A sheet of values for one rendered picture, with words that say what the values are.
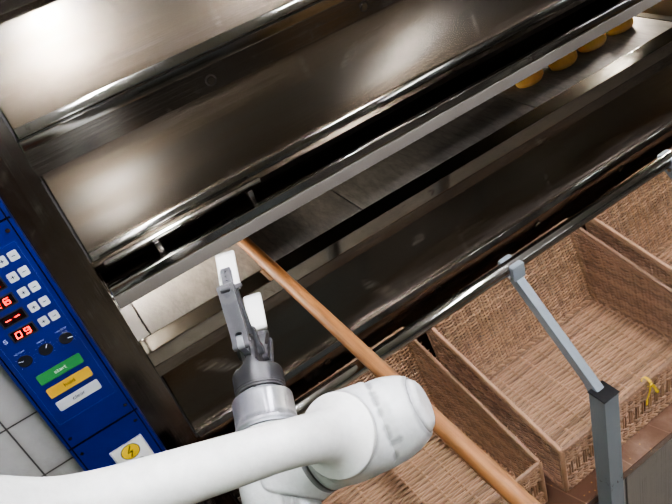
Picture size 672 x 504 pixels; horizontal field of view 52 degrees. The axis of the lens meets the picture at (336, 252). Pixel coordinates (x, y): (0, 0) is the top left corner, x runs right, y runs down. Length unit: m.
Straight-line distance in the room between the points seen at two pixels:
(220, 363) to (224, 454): 0.91
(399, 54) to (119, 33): 0.60
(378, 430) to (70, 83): 0.79
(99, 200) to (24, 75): 0.26
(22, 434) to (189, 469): 0.88
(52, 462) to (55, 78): 0.80
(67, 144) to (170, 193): 0.21
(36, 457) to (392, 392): 0.95
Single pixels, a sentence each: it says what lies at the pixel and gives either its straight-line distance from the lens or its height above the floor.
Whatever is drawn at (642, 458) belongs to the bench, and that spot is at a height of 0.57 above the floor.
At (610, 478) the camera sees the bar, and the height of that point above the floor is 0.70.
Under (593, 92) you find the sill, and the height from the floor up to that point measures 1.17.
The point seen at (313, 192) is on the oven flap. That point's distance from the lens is 1.35.
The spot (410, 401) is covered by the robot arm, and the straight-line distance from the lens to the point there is 0.84.
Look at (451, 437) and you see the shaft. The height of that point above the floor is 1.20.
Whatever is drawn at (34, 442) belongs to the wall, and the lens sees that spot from 1.59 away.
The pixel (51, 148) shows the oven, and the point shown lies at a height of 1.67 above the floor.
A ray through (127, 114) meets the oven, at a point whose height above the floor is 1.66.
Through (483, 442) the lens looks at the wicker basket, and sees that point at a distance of 1.84.
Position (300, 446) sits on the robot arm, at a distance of 0.76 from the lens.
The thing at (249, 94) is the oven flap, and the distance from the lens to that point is 1.42.
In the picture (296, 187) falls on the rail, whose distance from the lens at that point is 1.34.
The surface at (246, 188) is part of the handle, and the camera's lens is 1.34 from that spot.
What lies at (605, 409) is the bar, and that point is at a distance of 1.48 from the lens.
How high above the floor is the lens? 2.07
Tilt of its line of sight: 34 degrees down
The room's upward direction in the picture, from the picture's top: 19 degrees counter-clockwise
